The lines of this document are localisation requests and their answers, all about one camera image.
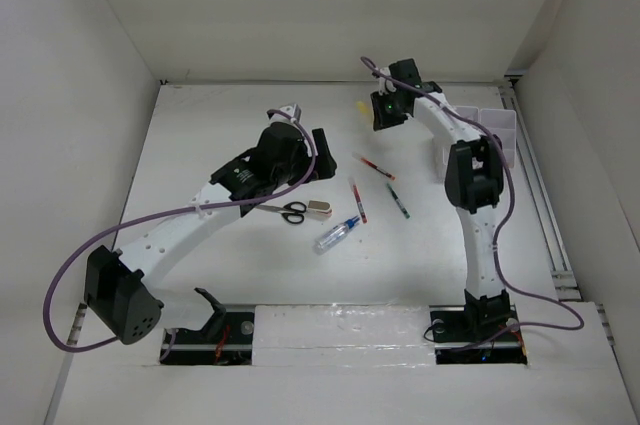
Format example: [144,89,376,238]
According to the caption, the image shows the beige eraser block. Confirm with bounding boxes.
[306,200,333,219]

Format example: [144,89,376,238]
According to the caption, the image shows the red gel pen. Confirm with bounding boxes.
[348,177,368,224]
[352,153,396,181]

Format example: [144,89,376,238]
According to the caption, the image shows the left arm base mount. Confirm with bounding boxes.
[159,287,256,367]

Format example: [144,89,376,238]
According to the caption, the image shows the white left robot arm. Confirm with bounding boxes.
[84,121,337,345]

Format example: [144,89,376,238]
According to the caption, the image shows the green gel pen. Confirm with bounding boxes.
[385,182,411,219]

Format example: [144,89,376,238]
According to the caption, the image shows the red gel pen upper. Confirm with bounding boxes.
[352,153,396,181]

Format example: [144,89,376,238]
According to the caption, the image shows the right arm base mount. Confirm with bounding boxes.
[423,306,528,365]

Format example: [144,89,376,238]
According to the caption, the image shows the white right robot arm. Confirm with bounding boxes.
[361,57,512,343]

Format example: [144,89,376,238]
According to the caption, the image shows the black handled scissors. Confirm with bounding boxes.
[256,201,307,225]

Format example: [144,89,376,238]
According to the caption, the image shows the white divided organizer left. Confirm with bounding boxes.
[433,104,484,181]

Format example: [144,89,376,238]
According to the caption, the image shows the yellow highlighter pen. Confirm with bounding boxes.
[356,101,372,119]

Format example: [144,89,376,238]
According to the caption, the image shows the clear glue bottle blue cap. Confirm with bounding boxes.
[314,216,361,254]

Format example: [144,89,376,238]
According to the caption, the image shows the red gel pen lower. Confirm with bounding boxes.
[348,177,368,224]

